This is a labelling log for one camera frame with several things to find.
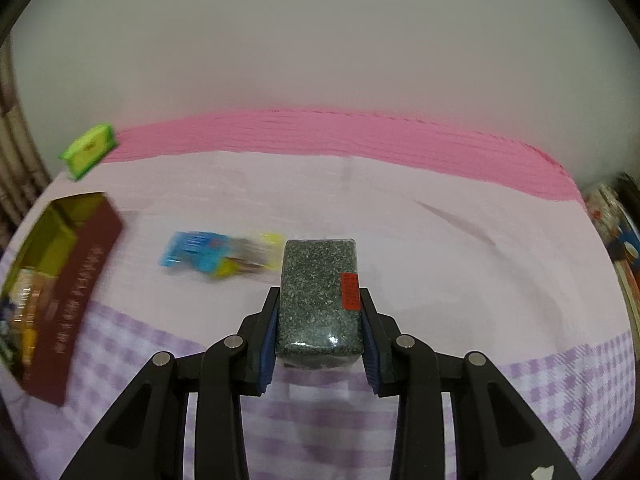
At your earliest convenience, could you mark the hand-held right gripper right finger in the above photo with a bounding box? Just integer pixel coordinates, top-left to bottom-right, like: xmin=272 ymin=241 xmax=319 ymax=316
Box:
xmin=359 ymin=286 xmax=583 ymax=480

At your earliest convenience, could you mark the gold tin box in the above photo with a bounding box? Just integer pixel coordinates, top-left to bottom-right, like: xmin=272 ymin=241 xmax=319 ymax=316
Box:
xmin=0 ymin=192 xmax=124 ymax=407

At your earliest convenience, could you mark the dark speckled snack block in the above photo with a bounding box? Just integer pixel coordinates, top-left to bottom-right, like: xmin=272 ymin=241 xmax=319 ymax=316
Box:
xmin=276 ymin=239 xmax=363 ymax=371

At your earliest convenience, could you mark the pink mat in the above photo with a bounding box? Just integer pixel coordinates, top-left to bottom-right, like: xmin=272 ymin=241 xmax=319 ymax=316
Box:
xmin=102 ymin=107 xmax=581 ymax=203

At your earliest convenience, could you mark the colourful printed box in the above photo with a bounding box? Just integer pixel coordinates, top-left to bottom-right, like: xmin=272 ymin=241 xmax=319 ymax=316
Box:
xmin=582 ymin=172 xmax=640 ymax=341

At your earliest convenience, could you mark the yellow snack packet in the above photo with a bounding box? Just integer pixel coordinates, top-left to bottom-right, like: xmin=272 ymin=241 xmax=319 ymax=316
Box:
xmin=210 ymin=232 xmax=283 ymax=280

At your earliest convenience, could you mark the green tissue pack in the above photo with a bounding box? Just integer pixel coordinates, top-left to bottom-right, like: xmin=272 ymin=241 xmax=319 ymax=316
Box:
xmin=57 ymin=124 xmax=120 ymax=181

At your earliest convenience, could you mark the blue snack packet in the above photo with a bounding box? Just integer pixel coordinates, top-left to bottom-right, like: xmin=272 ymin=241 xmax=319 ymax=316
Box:
xmin=159 ymin=231 xmax=236 ymax=273

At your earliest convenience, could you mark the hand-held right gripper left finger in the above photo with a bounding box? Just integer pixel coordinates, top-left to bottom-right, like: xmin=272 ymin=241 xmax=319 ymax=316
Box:
xmin=60 ymin=286 xmax=282 ymax=480

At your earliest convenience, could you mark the purple checked tablecloth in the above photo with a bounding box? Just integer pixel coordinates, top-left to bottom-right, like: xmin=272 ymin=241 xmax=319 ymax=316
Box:
xmin=0 ymin=150 xmax=636 ymax=480

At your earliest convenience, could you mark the patterned beige curtain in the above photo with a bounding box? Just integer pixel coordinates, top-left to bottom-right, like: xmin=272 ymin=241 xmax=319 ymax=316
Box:
xmin=0 ymin=50 xmax=51 ymax=226

